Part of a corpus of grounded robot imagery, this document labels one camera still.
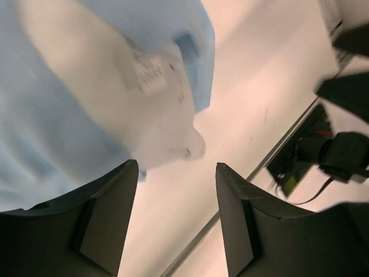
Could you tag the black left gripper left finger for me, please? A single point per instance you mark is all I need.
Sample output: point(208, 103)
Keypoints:
point(81, 233)

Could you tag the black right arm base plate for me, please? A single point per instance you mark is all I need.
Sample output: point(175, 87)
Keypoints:
point(303, 149)

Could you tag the white pillow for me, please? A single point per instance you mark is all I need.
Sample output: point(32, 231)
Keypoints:
point(142, 98)

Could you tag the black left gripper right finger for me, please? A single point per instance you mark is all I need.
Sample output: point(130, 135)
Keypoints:
point(265, 236)

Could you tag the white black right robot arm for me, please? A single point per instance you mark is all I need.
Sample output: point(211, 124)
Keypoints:
point(346, 154)

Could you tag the light blue pillowcase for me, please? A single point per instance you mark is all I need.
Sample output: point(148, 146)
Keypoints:
point(49, 144)

